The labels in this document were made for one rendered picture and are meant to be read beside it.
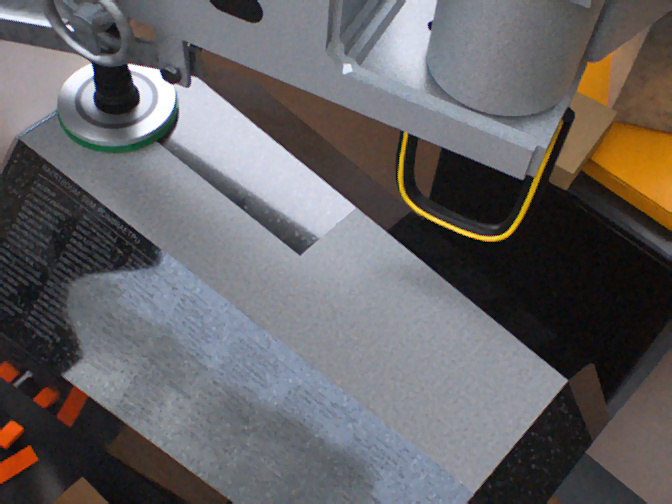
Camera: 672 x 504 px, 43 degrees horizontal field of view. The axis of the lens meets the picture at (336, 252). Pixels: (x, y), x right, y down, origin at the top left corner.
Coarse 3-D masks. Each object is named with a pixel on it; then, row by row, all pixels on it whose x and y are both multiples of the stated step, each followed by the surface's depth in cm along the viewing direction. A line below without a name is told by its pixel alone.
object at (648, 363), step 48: (432, 192) 201; (480, 192) 188; (576, 192) 168; (480, 240) 200; (528, 240) 187; (576, 240) 175; (624, 240) 165; (528, 288) 198; (576, 288) 185; (624, 288) 174; (576, 336) 196; (624, 336) 182; (624, 384) 223
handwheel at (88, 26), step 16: (48, 0) 119; (64, 0) 117; (96, 0) 113; (112, 0) 113; (48, 16) 121; (80, 16) 117; (96, 16) 117; (112, 16) 114; (64, 32) 123; (80, 32) 119; (96, 32) 118; (128, 32) 116; (80, 48) 124; (96, 48) 122; (128, 48) 118; (112, 64) 122
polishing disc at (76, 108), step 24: (144, 72) 162; (72, 96) 158; (144, 96) 159; (168, 96) 159; (72, 120) 155; (96, 120) 155; (120, 120) 155; (144, 120) 156; (168, 120) 157; (96, 144) 153; (120, 144) 153
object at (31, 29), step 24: (0, 0) 158; (0, 24) 147; (24, 24) 144; (48, 24) 141; (48, 48) 145; (120, 48) 136; (144, 48) 133; (192, 48) 129; (168, 72) 129; (192, 72) 132
